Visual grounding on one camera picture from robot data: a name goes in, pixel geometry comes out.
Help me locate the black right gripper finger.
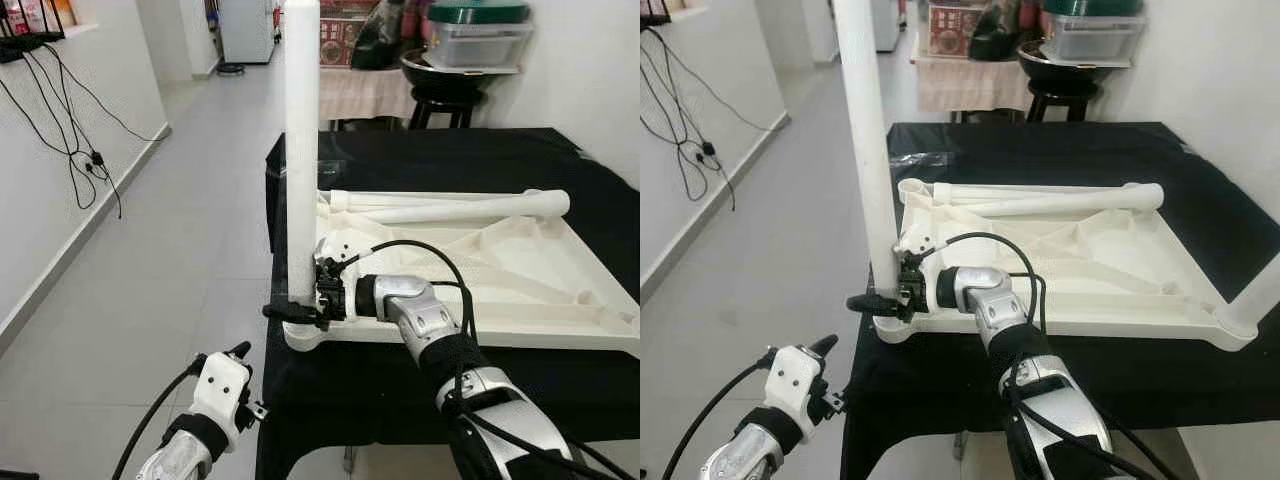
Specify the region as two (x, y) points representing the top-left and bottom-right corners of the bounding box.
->
(261, 301), (328, 328)
(846, 292), (908, 318)

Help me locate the white plastic children table top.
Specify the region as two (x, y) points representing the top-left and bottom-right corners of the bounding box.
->
(283, 188), (641, 359)
(872, 178), (1261, 354)

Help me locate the black tablecloth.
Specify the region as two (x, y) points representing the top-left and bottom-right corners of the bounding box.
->
(255, 127), (641, 480)
(840, 120), (1280, 480)

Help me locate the beige table cover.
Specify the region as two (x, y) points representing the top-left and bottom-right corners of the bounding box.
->
(318, 68), (417, 124)
(915, 55), (1033, 114)

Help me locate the red print carton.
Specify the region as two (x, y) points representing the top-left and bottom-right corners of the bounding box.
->
(927, 5), (988, 59)
(320, 12), (367, 69)

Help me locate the black bag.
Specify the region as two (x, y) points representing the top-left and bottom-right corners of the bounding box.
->
(350, 0), (408, 72)
(968, 0), (1028, 64)

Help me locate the dark green plastic lid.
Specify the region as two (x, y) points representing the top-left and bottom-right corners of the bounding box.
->
(1040, 0), (1147, 17)
(427, 0), (532, 27)

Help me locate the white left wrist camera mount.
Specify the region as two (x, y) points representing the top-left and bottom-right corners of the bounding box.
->
(762, 343), (829, 443)
(188, 350), (253, 454)

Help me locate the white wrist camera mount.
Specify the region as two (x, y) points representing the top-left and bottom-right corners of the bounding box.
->
(314, 230), (376, 323)
(188, 350), (253, 454)
(762, 343), (829, 443)
(893, 225), (956, 318)

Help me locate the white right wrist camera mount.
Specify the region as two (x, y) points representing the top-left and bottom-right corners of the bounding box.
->
(314, 230), (376, 323)
(893, 225), (956, 318)

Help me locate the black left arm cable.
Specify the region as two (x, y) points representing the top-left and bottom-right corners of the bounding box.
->
(660, 348), (777, 480)
(110, 353), (206, 480)

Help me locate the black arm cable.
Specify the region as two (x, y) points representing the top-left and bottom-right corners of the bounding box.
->
(350, 238), (641, 480)
(110, 353), (206, 480)
(660, 348), (777, 480)
(935, 232), (1191, 480)

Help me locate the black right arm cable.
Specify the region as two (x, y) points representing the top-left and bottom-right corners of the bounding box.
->
(350, 238), (641, 480)
(935, 232), (1191, 480)

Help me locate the thin black wall wire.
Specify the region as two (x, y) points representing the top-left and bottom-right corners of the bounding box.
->
(0, 40), (168, 219)
(640, 25), (738, 213)

